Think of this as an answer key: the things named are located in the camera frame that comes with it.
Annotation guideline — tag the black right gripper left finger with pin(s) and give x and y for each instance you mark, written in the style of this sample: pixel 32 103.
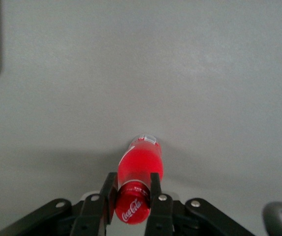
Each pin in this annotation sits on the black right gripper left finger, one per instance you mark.
pixel 94 214

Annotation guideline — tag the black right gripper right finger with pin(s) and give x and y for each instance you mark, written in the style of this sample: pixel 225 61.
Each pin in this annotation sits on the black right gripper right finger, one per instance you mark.
pixel 160 214

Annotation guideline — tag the red coke bottle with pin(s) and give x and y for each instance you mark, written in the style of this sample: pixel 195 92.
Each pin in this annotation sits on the red coke bottle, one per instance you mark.
pixel 140 162

